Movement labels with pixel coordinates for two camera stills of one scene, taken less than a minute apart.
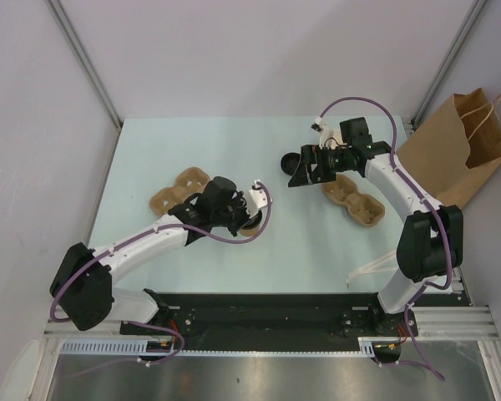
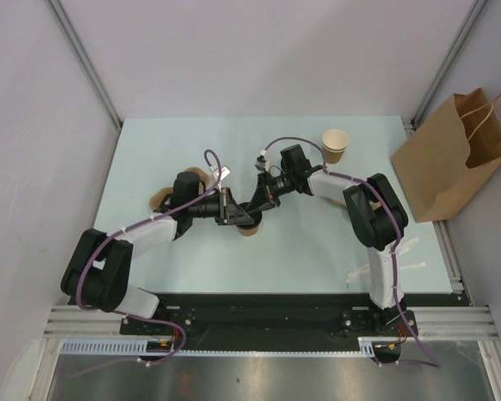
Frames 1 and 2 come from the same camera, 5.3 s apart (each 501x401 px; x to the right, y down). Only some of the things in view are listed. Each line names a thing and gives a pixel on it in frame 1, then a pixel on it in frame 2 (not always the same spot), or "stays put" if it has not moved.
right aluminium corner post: [449, 63] stays put
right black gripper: [310, 154] → [262, 200]
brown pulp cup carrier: [188, 182] stays put
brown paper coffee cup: [249, 231] stays put
